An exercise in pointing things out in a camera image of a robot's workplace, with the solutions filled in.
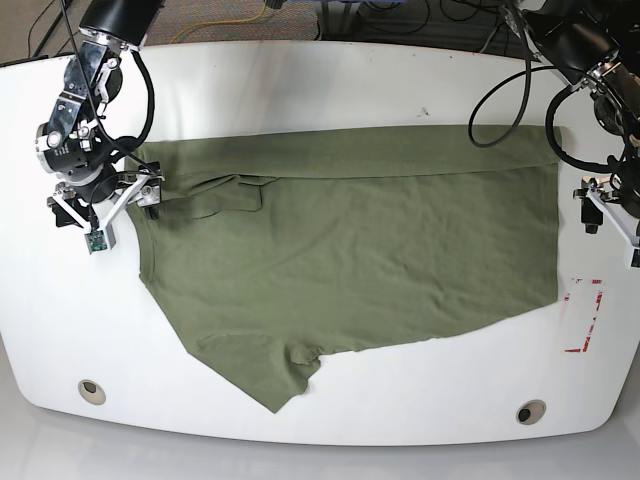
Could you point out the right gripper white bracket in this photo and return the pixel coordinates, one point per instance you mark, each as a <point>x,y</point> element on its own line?
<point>96,201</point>

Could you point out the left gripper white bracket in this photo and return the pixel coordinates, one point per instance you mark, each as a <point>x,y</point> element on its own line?
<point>599,200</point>

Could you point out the olive green t-shirt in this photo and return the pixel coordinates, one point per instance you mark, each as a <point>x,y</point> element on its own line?
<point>271,251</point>

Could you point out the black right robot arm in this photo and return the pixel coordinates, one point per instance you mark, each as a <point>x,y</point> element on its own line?
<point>74,143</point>

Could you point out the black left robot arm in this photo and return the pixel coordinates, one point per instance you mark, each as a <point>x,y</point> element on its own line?
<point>592,45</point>

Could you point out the red tape rectangle marking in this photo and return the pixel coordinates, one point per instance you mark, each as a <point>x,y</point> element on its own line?
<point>581,306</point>

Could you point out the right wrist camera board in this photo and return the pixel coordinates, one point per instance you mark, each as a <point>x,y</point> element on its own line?
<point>100,240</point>

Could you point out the left table cable grommet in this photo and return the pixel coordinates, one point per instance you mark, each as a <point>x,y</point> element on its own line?
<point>91,392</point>

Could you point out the table cable grommet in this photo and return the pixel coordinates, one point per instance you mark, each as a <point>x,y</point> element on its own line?
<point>91,392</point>
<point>531,412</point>

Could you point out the right table cable grommet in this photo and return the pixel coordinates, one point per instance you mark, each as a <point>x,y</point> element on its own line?
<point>531,412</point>

